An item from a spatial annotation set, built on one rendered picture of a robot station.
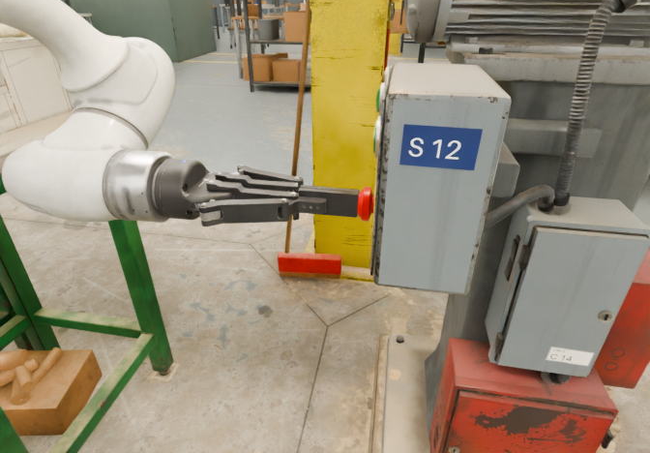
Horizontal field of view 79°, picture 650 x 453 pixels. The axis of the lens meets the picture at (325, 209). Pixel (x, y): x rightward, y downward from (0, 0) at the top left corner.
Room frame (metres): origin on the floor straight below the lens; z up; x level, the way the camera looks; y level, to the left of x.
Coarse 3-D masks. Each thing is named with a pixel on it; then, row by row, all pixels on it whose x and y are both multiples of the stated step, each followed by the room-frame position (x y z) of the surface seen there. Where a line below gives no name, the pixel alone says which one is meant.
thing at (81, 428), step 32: (32, 128) 0.85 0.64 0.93; (0, 160) 0.67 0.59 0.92; (0, 192) 0.66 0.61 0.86; (0, 320) 1.00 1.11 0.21; (64, 320) 1.00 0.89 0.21; (96, 320) 0.99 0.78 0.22; (128, 320) 0.99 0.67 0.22; (128, 352) 0.86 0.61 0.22; (96, 416) 0.66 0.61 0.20; (64, 448) 0.57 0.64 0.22
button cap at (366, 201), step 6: (360, 192) 0.41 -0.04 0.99; (366, 192) 0.40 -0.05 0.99; (360, 198) 0.39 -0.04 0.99; (366, 198) 0.39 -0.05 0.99; (372, 198) 0.40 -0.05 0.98; (360, 204) 0.39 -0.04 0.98; (366, 204) 0.39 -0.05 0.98; (372, 204) 0.39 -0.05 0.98; (360, 210) 0.39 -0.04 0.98; (366, 210) 0.38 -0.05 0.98; (372, 210) 0.39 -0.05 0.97; (360, 216) 0.39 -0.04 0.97; (366, 216) 0.38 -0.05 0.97
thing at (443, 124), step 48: (384, 96) 0.34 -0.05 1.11; (432, 96) 0.32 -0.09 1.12; (480, 96) 0.31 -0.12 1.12; (384, 144) 0.32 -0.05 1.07; (432, 144) 0.31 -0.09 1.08; (480, 144) 0.31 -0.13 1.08; (384, 192) 0.32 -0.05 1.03; (432, 192) 0.31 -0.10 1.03; (480, 192) 0.31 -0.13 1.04; (528, 192) 0.46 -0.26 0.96; (384, 240) 0.32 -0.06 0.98; (432, 240) 0.31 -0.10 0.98; (480, 240) 0.31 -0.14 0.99; (432, 288) 0.31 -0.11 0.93
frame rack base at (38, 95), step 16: (0, 48) 0.87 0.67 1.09; (16, 48) 0.91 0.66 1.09; (32, 48) 0.94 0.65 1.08; (0, 64) 0.86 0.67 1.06; (16, 64) 0.89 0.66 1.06; (32, 64) 0.93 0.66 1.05; (48, 64) 0.97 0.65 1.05; (0, 80) 0.86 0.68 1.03; (16, 80) 0.88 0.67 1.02; (32, 80) 0.92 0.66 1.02; (48, 80) 0.96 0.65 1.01; (16, 96) 0.87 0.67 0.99; (32, 96) 0.90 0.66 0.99; (48, 96) 0.94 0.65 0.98; (64, 96) 0.99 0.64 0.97; (16, 112) 0.86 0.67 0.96; (32, 112) 0.89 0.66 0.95; (48, 112) 0.93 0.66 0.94; (64, 112) 0.97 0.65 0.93
